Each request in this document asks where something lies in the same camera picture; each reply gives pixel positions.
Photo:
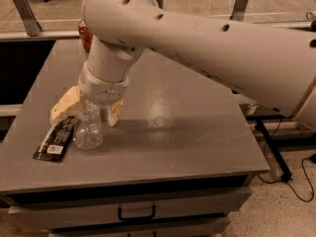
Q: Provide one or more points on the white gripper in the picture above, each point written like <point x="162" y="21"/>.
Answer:
<point x="103" y="91"/>

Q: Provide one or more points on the clear plastic water bottle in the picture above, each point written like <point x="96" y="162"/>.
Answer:
<point x="88" y="128"/>

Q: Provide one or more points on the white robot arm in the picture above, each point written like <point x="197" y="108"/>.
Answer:
<point x="274" y="67"/>

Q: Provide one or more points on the black rxbar chocolate wrapper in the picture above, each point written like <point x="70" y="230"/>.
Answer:
<point x="56" y="141"/>

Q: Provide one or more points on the red soda can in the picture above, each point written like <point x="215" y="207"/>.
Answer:
<point x="85" y="36"/>

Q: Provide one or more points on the grey cabinet upper drawer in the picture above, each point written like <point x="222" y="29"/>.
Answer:
<point x="105" y="210"/>

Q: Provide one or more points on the grey cabinet drawer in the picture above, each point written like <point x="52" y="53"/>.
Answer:
<point x="105" y="210"/>
<point x="200" y="227"/>

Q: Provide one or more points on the grey cabinet lower drawer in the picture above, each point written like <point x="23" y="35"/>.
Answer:
<point x="200" y="227"/>

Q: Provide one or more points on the black metal table leg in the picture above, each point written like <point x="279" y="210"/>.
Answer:
<point x="286" y="174"/>

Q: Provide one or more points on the left metal railing bracket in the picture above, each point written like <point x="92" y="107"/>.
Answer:
<point x="30" y="23"/>

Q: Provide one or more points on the black drawer handle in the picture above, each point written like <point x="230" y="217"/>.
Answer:
<point x="136" y="212"/>

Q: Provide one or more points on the right metal railing bracket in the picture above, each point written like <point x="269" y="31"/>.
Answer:
<point x="239" y="10"/>

